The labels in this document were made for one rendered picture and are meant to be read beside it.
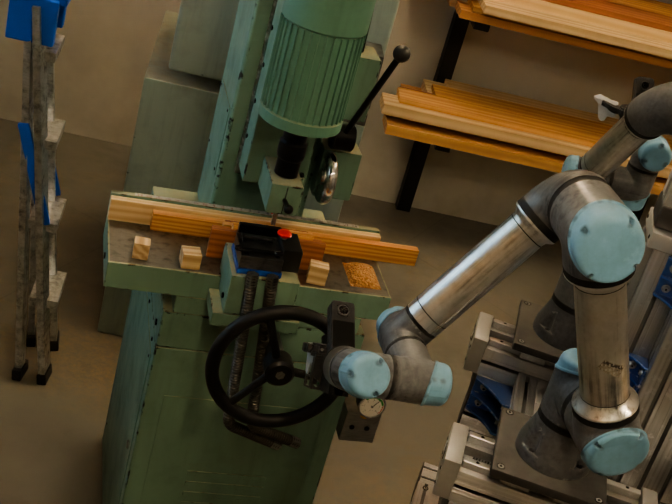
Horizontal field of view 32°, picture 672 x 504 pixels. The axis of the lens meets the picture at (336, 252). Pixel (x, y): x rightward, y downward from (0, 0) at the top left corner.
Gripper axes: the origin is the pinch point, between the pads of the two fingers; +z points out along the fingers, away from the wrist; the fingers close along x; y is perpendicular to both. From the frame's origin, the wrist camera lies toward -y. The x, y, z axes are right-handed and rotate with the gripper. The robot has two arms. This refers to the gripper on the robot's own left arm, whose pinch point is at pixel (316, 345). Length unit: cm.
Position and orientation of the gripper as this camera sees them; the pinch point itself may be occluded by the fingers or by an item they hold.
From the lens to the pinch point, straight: 222.8
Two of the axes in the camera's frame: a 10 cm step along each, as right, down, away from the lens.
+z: -2.7, -0.1, 9.6
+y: -1.6, 9.9, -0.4
